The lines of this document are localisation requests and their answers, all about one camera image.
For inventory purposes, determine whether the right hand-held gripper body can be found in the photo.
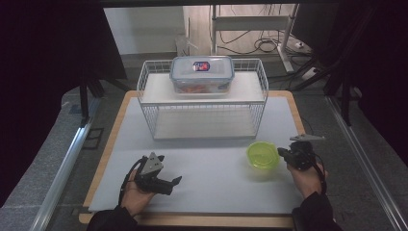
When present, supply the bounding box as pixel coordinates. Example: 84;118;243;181
283;133;325;171

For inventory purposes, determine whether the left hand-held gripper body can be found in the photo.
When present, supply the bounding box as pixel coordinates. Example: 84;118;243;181
133;151;175;196

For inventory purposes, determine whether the green round plastic container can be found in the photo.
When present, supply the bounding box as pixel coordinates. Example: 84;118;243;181
245;141;281;171

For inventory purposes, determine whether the white wire shelf rack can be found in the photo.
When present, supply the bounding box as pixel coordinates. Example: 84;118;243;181
137;58;269;141

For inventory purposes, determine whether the clear rectangular food container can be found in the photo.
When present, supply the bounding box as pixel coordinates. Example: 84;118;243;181
168;55;236;95

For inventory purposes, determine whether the person's left hand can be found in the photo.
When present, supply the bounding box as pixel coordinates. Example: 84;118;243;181
119;168;158;218

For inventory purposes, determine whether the person's right hand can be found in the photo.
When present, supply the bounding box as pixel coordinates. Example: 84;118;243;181
286;161;330;200

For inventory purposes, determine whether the white table mat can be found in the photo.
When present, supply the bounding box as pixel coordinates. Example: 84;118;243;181
88;95;306;216

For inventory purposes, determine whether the black metal stand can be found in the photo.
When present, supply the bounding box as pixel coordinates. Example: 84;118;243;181
77;71;131;128
322;71;364;127

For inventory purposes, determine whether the white power strip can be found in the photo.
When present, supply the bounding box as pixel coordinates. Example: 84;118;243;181
300;66;320;81

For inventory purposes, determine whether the black curtain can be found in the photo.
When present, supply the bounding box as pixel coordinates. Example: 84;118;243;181
0;0;129;208
290;0;408;160

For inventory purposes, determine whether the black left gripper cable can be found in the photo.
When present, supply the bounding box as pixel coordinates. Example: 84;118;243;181
117;157;147;207

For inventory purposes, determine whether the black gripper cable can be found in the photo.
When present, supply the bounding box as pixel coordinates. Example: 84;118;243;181
117;157;147;207
312;153;329;195

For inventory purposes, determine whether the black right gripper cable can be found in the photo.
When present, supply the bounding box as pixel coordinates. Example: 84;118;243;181
312;153;329;195

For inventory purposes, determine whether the aluminium rail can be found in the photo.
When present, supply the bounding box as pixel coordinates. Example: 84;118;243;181
29;97;99;231
324;95;408;231

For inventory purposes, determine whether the tangle of black cables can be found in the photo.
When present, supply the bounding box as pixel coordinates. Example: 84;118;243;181
217;30;292;56

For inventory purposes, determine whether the white metal desk frame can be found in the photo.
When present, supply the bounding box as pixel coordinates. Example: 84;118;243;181
210;3;300;74

